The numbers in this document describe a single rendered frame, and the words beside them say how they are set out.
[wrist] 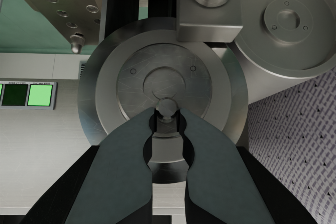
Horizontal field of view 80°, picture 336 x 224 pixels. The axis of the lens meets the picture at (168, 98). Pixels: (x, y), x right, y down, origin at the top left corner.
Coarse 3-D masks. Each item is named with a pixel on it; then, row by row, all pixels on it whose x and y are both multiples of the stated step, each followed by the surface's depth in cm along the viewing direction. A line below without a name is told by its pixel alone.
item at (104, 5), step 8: (104, 0) 20; (112, 0) 22; (120, 0) 26; (128, 0) 32; (104, 8) 20; (112, 8) 22; (120, 8) 26; (128, 8) 32; (136, 8) 42; (104, 16) 20; (112, 16) 22; (120, 16) 26; (128, 16) 33; (136, 16) 42; (104, 24) 20; (112, 24) 22; (120, 24) 27; (104, 32) 19; (112, 32) 22
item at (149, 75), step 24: (144, 48) 16; (168, 48) 16; (120, 72) 16; (144, 72) 16; (168, 72) 16; (192, 72) 16; (120, 96) 15; (144, 96) 15; (168, 96) 15; (192, 96) 15
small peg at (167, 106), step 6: (162, 102) 12; (168, 102) 12; (174, 102) 12; (156, 108) 12; (162, 108) 12; (168, 108) 12; (174, 108) 12; (162, 114) 12; (168, 114) 12; (174, 114) 12; (162, 120) 14; (168, 120) 13
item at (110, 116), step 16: (144, 32) 18; (160, 32) 18; (128, 48) 18; (192, 48) 18; (208, 48) 18; (112, 64) 17; (208, 64) 18; (112, 80) 17; (224, 80) 17; (96, 96) 17; (112, 96) 17; (224, 96) 17; (112, 112) 16; (208, 112) 17; (224, 112) 17; (112, 128) 16; (160, 144) 16; (176, 144) 16; (160, 160) 16; (176, 160) 16
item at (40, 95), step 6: (30, 90) 50; (36, 90) 50; (42, 90) 50; (48, 90) 50; (30, 96) 49; (36, 96) 49; (42, 96) 49; (48, 96) 49; (30, 102) 49; (36, 102) 49; (42, 102) 49; (48, 102) 49
